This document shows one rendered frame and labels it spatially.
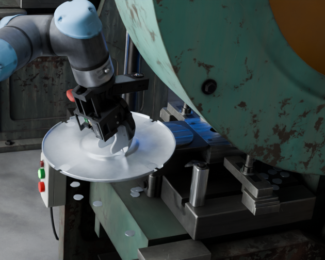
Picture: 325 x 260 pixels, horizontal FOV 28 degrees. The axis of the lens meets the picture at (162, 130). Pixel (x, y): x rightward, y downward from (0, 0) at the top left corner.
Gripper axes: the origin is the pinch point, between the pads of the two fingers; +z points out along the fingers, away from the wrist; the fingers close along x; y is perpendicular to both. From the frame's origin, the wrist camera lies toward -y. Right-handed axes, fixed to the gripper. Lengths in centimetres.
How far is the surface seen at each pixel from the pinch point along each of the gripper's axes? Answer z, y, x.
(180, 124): 10.2, -18.7, -1.6
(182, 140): 7.0, -12.2, 4.7
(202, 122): 12.3, -23.4, 1.0
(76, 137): 1.0, 3.0, -12.5
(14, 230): 87, -2, -84
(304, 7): -36, -13, 37
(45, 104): 91, -62, -133
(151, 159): 2.6, -1.2, 5.7
